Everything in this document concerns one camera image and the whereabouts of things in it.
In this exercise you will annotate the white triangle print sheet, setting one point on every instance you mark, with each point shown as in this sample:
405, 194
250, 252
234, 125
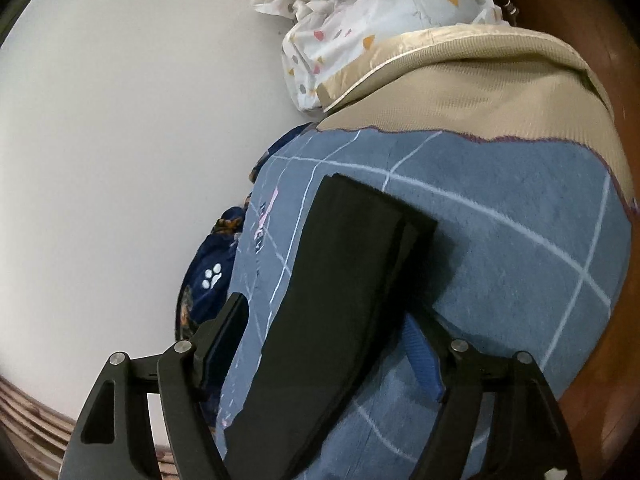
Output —
329, 34

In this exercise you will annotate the navy dog print blanket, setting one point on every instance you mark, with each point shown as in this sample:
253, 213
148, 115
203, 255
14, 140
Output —
204, 288

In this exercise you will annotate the black pants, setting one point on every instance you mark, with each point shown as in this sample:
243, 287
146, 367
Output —
356, 275

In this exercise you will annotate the blue checked bed sheet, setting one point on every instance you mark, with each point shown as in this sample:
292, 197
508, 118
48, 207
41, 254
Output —
530, 252

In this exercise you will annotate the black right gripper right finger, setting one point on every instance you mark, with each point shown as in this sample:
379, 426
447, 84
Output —
501, 405

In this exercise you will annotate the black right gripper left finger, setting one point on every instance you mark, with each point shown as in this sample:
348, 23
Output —
113, 439

